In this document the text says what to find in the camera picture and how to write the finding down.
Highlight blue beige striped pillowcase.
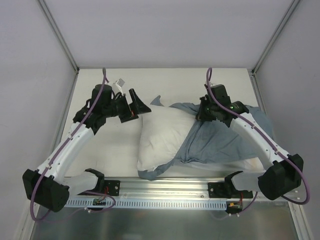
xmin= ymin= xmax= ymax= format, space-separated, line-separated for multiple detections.
xmin=137 ymin=96 xmax=263 ymax=180

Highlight white pillow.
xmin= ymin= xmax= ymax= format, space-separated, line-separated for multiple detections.
xmin=137 ymin=104 xmax=196 ymax=172

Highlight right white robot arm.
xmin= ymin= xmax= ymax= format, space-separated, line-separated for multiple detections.
xmin=196 ymin=84 xmax=304 ymax=200

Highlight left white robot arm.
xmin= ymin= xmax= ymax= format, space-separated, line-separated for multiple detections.
xmin=22 ymin=84 xmax=151 ymax=213

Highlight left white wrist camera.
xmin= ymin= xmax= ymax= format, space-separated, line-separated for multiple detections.
xmin=111 ymin=78 xmax=125 ymax=95

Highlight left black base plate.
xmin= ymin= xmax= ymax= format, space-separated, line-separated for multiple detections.
xmin=102 ymin=179 xmax=121 ymax=197

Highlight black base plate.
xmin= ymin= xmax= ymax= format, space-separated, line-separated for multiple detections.
xmin=207 ymin=182 xmax=253 ymax=199
xmin=102 ymin=179 xmax=121 ymax=197

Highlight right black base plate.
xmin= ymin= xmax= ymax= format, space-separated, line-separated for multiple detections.
xmin=207 ymin=182 xmax=253 ymax=199

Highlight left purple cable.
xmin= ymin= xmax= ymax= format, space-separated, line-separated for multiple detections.
xmin=29 ymin=67 xmax=110 ymax=221

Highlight aluminium mounting rail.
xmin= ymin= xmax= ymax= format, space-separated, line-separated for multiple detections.
xmin=29 ymin=176 xmax=301 ymax=202

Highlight left aluminium frame post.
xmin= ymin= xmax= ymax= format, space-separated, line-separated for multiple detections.
xmin=36 ymin=0 xmax=80 ymax=73

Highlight aluminium frame post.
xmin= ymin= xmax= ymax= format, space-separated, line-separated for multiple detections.
xmin=251 ymin=0 xmax=302 ymax=75
xmin=36 ymin=0 xmax=80 ymax=73

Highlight slotted white cable duct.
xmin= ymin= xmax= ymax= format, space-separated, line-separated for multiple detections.
xmin=65 ymin=197 xmax=227 ymax=211

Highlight right aluminium frame post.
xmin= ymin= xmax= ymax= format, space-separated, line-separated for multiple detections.
xmin=251 ymin=0 xmax=302 ymax=75

